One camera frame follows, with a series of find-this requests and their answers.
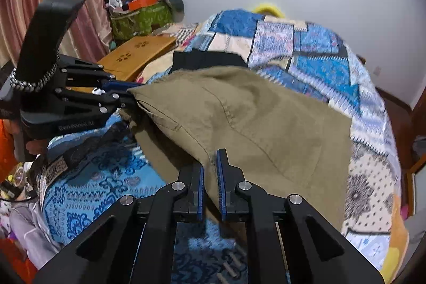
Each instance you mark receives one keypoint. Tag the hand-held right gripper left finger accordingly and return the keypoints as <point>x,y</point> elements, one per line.
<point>200,192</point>

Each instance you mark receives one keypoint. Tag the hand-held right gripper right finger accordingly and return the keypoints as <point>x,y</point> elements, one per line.
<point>220,186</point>

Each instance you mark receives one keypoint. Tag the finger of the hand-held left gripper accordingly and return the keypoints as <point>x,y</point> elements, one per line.
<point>113,101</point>
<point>109,82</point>

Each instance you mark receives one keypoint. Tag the olive green pants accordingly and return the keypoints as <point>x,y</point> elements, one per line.
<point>249,124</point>

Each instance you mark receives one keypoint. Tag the wooden lap desk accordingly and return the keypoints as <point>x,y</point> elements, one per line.
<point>139,51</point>

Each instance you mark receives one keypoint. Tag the dark patterned cloth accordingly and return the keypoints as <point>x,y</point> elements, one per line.
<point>83,146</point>

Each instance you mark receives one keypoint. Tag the green patterned bag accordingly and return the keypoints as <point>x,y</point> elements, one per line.
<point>143,21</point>

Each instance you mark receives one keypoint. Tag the orange box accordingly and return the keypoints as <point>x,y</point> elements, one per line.
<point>141,3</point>

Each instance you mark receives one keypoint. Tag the blue patterned bedsheet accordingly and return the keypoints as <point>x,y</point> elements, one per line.
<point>93,191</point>

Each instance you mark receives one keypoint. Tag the black folded cloth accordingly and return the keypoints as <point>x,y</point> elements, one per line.
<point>206,60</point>

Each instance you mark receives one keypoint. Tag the blue patchwork quilt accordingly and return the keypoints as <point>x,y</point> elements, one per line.
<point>319,71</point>

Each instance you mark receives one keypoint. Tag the lilac grey garment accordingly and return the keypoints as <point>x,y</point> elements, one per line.
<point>28,230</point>

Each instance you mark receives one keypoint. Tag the yellow round object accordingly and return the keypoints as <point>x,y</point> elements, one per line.
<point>268,8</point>

